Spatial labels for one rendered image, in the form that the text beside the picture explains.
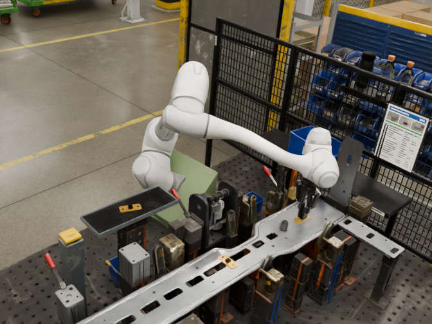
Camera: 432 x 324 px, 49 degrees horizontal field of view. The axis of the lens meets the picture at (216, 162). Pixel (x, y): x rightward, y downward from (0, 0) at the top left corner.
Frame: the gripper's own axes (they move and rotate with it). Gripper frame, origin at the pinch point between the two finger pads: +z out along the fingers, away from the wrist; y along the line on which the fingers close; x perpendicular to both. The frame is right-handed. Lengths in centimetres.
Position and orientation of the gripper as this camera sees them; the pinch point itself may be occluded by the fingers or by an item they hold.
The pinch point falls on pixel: (303, 211)
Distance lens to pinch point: 219.7
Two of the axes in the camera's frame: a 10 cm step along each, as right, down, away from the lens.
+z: -0.8, 8.5, 5.2
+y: 6.7, 4.3, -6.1
